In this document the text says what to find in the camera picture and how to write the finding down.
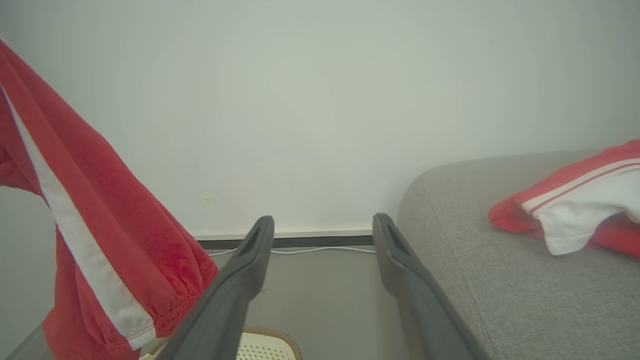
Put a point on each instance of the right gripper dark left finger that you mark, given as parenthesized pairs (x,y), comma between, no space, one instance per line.
(220,320)

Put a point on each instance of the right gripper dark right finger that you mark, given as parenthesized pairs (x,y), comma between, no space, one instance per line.
(430,325)

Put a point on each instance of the red trousers with white stripe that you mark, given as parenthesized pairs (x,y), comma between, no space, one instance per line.
(125,225)

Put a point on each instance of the red jacket with white lining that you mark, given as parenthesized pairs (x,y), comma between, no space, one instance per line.
(575,220)

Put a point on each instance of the grey fabric sofa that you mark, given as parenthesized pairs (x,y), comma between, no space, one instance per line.
(525,300)

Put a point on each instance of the cream perforated plastic laundry basket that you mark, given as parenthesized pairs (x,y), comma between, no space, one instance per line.
(265,348)

